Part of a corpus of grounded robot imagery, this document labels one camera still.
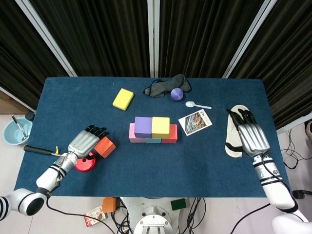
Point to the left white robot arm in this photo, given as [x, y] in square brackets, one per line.
[48, 178]

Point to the printed picture card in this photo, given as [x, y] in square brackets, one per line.
[195, 122]

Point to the grey cloth eye mask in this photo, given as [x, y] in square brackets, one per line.
[161, 88]

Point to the orange box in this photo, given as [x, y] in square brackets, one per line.
[109, 204]

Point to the white slipper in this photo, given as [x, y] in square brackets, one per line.
[230, 132]

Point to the white plastic spoon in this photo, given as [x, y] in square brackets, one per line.
[190, 104]

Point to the light blue bowl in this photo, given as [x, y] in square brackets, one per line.
[12, 135]

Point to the red foam cube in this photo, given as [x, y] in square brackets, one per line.
[173, 134]

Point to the purple ball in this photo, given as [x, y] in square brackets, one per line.
[177, 94]

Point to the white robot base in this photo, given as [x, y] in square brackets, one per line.
[153, 212]

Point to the white panel frame post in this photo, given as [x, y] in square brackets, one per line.
[17, 100]
[295, 123]
[251, 36]
[153, 36]
[46, 36]

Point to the black curtain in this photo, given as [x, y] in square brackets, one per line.
[19, 56]
[97, 36]
[202, 36]
[287, 63]

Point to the dark green box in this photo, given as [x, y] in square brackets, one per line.
[178, 204]

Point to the purple foam cube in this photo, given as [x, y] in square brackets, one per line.
[143, 126]

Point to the black round cap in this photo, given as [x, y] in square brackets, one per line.
[30, 116]

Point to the light blue foam cube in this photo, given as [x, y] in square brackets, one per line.
[153, 141]

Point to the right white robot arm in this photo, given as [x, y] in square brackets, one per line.
[278, 192]

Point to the orange foam cube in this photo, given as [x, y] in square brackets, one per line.
[106, 147]

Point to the blue table cloth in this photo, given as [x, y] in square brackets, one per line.
[151, 170]

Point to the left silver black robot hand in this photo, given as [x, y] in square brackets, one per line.
[84, 143]

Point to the red disc with hole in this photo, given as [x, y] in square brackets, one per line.
[86, 165]

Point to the yellow foam cube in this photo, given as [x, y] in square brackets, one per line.
[161, 126]

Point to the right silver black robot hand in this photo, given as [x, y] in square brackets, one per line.
[254, 139]

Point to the printed snack packet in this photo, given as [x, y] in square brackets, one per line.
[93, 217]

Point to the yellow sponge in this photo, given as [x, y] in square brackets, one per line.
[123, 99]

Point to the pink foam cube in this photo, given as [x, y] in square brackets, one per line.
[131, 134]

